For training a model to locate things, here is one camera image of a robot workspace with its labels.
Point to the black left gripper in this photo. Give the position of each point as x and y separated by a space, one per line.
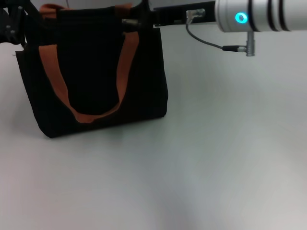
4 26

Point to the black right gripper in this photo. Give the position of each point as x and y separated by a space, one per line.
177 15

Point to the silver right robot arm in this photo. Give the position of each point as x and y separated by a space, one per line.
261 16

